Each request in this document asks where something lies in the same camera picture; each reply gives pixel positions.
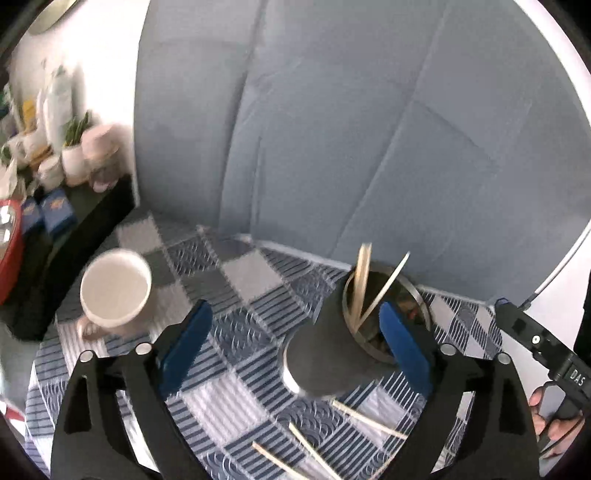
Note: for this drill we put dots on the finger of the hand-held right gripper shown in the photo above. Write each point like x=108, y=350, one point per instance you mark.
x=521, y=325

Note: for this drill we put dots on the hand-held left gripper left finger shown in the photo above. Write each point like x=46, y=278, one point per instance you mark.
x=184, y=350

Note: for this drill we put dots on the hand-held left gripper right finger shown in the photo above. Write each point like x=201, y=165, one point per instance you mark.
x=406, y=350

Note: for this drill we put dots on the slim wooden chopstick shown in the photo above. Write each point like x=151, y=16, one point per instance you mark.
x=358, y=281
x=388, y=282
x=365, y=277

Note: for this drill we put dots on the pile of wooden chopsticks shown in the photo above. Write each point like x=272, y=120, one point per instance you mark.
x=369, y=419

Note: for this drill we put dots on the black cylindrical utensil holder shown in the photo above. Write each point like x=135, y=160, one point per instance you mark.
x=323, y=350

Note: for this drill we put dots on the person's right hand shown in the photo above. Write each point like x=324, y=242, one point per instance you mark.
x=556, y=431

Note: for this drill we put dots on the blue white patterned tablecloth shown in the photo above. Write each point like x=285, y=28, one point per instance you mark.
x=240, y=277

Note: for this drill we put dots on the beige ceramic mug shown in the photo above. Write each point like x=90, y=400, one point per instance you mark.
x=115, y=286

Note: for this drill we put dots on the blue packets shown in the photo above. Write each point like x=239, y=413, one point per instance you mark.
x=56, y=211

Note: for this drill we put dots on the red bowl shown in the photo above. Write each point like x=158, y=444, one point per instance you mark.
x=11, y=267

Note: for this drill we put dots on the blue box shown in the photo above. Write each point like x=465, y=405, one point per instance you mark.
x=31, y=216

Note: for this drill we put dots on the small potted plant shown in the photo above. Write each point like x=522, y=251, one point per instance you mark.
x=73, y=161

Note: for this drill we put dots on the small white jar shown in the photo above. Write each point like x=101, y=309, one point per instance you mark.
x=50, y=171

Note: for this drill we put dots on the pink jar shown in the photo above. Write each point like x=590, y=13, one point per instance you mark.
x=99, y=143

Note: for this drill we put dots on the grey blue cloth backdrop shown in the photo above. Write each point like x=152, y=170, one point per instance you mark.
x=369, y=115

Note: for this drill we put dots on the tall white bottle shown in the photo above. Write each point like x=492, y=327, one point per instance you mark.
x=57, y=106

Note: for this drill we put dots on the yellow tube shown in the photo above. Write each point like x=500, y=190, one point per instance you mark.
x=30, y=113

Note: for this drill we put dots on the oval wall mirror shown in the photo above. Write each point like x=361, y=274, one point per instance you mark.
x=51, y=16

